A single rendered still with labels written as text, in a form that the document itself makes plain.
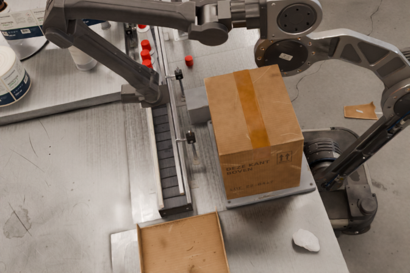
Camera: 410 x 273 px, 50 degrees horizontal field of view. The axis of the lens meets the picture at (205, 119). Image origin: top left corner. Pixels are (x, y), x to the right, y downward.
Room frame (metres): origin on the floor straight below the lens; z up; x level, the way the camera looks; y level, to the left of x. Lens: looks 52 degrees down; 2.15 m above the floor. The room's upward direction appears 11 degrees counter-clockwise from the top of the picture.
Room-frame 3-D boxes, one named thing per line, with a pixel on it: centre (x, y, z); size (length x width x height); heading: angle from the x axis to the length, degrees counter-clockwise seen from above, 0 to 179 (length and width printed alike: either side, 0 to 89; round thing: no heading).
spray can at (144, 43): (1.24, 0.16, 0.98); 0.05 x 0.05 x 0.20
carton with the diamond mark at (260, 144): (0.82, -0.14, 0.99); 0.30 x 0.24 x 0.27; 179
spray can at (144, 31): (1.37, 0.17, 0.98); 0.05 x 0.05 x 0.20
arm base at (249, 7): (0.85, -0.15, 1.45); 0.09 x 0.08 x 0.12; 170
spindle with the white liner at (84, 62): (1.42, 0.44, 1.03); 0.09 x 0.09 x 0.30
